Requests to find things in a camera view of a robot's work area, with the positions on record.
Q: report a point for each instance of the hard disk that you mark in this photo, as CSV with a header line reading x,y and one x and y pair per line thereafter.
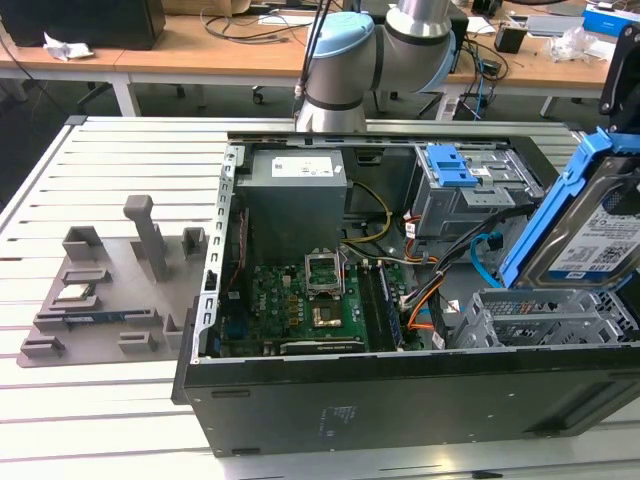
x,y
600,235

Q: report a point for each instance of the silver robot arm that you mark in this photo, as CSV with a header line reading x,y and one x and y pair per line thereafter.
x,y
350,60

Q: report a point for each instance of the grey metal disk bay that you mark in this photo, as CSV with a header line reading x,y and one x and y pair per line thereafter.
x,y
530,310

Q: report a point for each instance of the blue cardboard box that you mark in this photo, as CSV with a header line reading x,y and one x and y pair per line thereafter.
x,y
607,20

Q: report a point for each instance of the clear plastic bag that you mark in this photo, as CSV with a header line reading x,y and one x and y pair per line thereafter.
x,y
570,45

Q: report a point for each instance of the grey flat device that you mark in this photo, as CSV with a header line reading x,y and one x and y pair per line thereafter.
x,y
555,25

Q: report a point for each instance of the small black box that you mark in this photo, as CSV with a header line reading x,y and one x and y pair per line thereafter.
x,y
510,40

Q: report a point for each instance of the black speaker box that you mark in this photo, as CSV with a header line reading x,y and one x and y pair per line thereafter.
x,y
462,35

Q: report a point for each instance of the blue plastic carrier latch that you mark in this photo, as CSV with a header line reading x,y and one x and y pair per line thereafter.
x,y
452,167

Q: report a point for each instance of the grey metal drive cage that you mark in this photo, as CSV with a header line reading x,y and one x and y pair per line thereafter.
x,y
450,210

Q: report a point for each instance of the installed RAM stick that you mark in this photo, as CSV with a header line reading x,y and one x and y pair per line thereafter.
x,y
390,310

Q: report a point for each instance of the metal locking lever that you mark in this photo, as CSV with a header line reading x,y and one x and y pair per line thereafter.
x,y
344,260

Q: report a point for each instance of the black RAM slot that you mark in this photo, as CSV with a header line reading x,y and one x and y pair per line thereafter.
x,y
377,312
366,305

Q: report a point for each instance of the grey power supply unit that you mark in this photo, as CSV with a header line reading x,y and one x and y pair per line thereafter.
x,y
290,215

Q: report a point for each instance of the CPU socket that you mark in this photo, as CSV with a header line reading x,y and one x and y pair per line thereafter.
x,y
326,317

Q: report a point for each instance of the black open PC case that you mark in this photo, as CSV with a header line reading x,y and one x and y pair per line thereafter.
x,y
400,410

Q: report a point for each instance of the black graphics card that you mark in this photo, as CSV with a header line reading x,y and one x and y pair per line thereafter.
x,y
320,346

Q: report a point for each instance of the green motherboard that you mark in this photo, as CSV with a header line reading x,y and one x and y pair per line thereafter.
x,y
280,310

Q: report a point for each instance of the wooden desk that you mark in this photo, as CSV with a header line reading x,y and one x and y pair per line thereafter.
x,y
200,55

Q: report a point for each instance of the black case fan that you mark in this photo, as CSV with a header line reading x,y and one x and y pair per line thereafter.
x,y
234,280

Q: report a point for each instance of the black computer tower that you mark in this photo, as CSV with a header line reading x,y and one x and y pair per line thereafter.
x,y
100,22

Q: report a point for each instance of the grey parts rack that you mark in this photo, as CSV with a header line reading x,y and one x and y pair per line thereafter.
x,y
125,295

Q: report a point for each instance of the crumpled white paper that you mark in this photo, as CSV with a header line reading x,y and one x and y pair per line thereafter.
x,y
65,49

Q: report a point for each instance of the blue RAM stick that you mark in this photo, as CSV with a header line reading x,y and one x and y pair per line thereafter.
x,y
92,318

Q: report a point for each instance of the silver CPU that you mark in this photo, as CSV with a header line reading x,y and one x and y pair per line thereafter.
x,y
72,295

